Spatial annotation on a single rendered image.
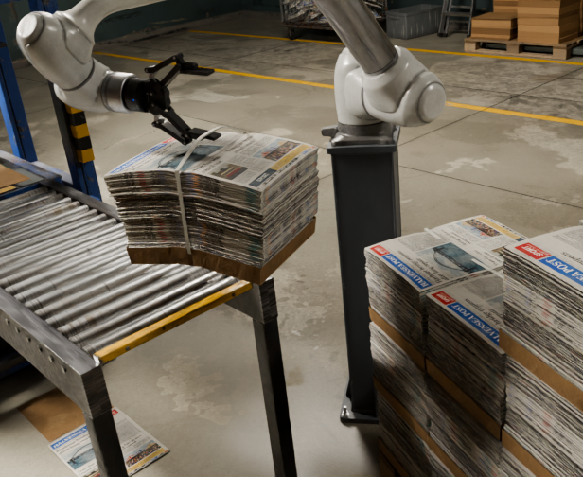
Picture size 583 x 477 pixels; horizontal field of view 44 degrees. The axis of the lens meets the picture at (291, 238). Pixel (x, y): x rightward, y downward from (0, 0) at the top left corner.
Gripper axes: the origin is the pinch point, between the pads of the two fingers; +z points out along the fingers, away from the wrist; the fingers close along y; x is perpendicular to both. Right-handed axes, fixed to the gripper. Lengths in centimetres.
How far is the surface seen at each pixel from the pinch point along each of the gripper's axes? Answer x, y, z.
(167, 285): -1, 52, -20
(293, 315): -110, 136, -42
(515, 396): 10, 49, 71
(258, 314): -8, 59, 3
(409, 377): -15, 73, 42
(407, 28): -741, 153, -203
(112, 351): 32, 48, -11
